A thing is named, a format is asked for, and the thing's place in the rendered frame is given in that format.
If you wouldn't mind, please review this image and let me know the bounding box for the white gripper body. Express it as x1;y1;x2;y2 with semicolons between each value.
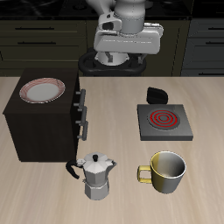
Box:
93;23;165;56

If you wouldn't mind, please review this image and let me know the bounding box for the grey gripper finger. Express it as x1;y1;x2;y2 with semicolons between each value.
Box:
106;51;114;64
137;53;147;65

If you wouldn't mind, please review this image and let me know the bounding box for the dark wooden cabinet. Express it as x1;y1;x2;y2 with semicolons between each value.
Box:
2;67;81;163

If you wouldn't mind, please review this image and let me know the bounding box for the round black knob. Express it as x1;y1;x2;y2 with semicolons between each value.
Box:
146;86;170;106

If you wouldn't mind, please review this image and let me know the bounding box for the dark grey kitchen cupboard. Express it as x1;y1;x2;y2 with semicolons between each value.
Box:
179;17;224;78

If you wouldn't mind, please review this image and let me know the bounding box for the dark olive kitchen cupboard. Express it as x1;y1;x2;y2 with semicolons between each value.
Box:
0;17;191;78

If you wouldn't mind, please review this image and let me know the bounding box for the white plate with red rim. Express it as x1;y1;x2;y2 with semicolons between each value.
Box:
18;77;67;104

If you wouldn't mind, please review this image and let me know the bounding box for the dark grey stove plate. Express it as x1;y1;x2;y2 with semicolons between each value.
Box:
136;103;194;142

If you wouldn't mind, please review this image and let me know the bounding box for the black kitchen countertop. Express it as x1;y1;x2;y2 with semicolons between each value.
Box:
0;0;224;21

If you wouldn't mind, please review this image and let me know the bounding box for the silver moka pot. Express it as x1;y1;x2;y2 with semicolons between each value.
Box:
65;151;118;201

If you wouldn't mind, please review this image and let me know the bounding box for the yellow and white mug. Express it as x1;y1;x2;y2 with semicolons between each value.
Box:
136;150;188;195

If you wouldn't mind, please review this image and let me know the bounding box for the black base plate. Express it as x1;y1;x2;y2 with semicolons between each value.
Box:
77;48;147;74

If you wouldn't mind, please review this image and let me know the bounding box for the grey drawer handle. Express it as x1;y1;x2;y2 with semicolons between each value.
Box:
75;120;89;142
73;106;88;125
73;88;88;109

